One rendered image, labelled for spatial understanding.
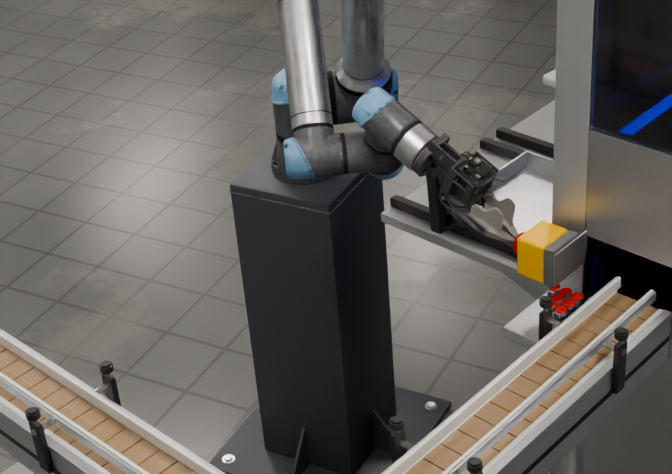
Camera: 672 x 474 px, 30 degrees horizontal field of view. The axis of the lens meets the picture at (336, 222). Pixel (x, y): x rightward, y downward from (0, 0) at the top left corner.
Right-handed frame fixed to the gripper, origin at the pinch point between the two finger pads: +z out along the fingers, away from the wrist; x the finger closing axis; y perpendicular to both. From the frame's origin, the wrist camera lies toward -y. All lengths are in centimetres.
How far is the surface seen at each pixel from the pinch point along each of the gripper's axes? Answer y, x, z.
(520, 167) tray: -19.3, 35.3, -16.5
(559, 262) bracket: 5.9, -2.3, 9.8
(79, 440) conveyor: -13, -74, -18
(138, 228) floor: -171, 57, -130
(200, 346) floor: -144, 27, -73
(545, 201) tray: -15.4, 28.5, -6.5
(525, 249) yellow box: 4.4, -3.6, 4.3
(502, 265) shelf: -13.5, 6.9, -1.0
